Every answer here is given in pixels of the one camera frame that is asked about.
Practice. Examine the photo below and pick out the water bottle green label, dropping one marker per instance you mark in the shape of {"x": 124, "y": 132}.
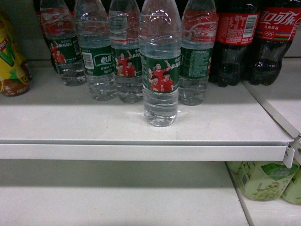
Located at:
{"x": 160, "y": 51}

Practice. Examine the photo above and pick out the right water bottle text label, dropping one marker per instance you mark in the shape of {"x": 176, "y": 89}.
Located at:
{"x": 199, "y": 28}

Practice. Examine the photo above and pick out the white metal water shelf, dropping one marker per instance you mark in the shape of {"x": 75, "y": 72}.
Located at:
{"x": 55, "y": 122}

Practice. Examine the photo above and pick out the water bottle red athletes label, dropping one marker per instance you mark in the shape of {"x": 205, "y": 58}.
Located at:
{"x": 123, "y": 26}

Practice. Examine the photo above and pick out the water bottle with barcode label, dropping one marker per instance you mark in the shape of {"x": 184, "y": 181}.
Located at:
{"x": 92, "y": 29}

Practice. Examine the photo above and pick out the far left water bottle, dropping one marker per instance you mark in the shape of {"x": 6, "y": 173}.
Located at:
{"x": 59, "y": 28}

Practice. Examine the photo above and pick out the white lower shelf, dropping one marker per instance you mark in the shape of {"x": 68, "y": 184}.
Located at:
{"x": 121, "y": 193}

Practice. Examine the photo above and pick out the cola bottle with barcode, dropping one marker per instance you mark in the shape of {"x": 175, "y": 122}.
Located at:
{"x": 236, "y": 27}

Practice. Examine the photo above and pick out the green grape juice bottle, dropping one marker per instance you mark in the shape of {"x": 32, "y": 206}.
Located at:
{"x": 265, "y": 180}

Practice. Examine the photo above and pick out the yellow lemon tea bottle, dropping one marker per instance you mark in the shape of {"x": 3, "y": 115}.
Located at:
{"x": 14, "y": 70}

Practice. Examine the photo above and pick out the cola bottle red logo label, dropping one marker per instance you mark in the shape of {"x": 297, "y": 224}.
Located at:
{"x": 278, "y": 23}

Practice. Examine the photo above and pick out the green juice bottle right edge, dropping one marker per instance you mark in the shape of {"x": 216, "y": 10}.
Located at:
{"x": 292, "y": 193}

